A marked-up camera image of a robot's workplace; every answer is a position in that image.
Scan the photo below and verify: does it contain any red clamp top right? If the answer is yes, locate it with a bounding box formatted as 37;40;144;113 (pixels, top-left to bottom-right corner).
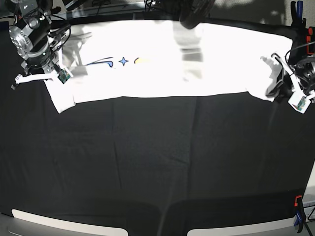
306;27;315;56

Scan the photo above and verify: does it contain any white printed t-shirt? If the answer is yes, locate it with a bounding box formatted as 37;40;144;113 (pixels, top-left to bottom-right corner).
45;20;293;113

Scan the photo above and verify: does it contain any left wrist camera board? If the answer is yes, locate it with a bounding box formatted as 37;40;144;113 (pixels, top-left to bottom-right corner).
288;91;311;114

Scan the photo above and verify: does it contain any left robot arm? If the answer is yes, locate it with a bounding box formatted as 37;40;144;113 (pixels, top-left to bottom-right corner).
266;41;315;103

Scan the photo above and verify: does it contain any red blue clamp bottom right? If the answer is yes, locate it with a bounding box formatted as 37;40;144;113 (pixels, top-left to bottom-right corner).
294;195;306;233

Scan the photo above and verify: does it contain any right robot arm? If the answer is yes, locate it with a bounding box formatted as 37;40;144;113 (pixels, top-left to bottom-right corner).
9;0;73;89

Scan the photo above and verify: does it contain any blue clamp top right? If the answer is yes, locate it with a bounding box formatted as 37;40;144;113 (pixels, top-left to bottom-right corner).
290;0;306;30

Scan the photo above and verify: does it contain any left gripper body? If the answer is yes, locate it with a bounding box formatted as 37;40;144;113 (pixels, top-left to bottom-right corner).
271;53;315;101

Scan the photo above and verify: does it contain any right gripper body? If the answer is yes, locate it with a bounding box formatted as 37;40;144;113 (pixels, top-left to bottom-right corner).
11;25;70;89

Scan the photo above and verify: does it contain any black tablecloth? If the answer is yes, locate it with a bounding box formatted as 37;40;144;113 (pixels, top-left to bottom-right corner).
0;25;315;236

